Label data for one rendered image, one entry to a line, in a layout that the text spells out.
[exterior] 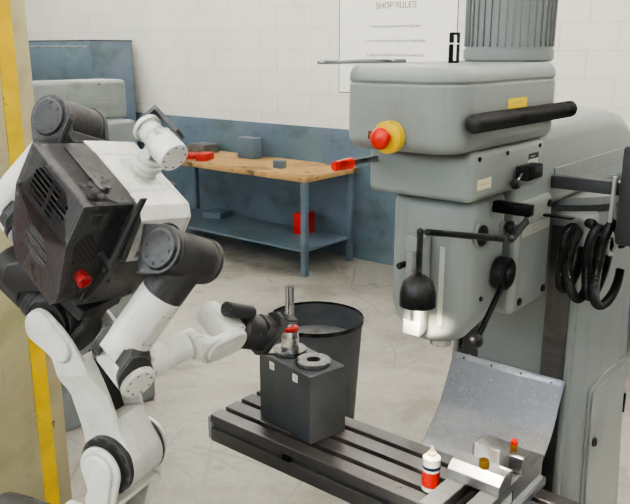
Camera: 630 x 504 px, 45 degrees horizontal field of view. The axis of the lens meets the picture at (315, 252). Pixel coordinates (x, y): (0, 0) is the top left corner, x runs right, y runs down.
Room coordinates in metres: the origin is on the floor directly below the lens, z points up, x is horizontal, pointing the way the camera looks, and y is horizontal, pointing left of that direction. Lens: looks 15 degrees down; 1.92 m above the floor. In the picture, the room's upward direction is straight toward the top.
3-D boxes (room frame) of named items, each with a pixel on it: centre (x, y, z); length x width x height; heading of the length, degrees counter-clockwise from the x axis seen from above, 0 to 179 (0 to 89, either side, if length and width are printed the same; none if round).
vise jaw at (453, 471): (1.45, -0.35, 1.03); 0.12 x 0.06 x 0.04; 50
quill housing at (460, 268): (1.58, -0.29, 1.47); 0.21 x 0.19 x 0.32; 51
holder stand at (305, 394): (1.85, 0.04, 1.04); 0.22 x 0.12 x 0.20; 39
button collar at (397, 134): (1.40, -0.14, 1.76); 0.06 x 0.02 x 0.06; 51
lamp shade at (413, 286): (1.40, -0.20, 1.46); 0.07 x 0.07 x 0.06
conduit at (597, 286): (1.66, -0.60, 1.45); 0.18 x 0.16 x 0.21; 141
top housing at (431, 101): (1.59, -0.29, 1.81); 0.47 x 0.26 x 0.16; 141
